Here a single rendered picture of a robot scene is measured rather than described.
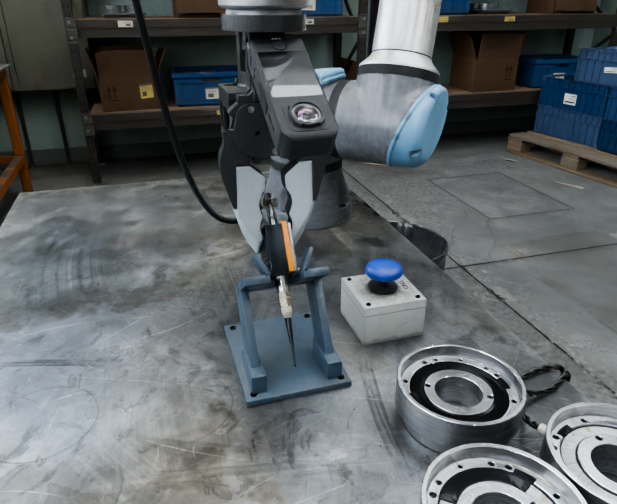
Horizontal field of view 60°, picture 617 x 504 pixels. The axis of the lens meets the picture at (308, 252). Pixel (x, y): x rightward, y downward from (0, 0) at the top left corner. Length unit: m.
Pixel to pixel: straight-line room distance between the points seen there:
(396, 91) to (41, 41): 3.47
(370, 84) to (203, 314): 0.38
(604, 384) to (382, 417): 1.57
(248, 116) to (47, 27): 3.62
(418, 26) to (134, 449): 0.61
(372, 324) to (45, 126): 3.97
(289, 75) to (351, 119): 0.34
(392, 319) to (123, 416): 0.28
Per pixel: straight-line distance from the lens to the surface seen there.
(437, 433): 0.45
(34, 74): 4.10
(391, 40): 0.79
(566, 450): 0.46
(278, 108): 0.41
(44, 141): 4.42
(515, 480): 0.43
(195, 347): 0.58
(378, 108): 0.76
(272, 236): 0.50
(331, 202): 0.84
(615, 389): 2.01
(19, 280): 0.79
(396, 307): 0.56
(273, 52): 0.46
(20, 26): 4.08
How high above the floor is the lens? 1.13
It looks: 26 degrees down
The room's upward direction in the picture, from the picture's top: straight up
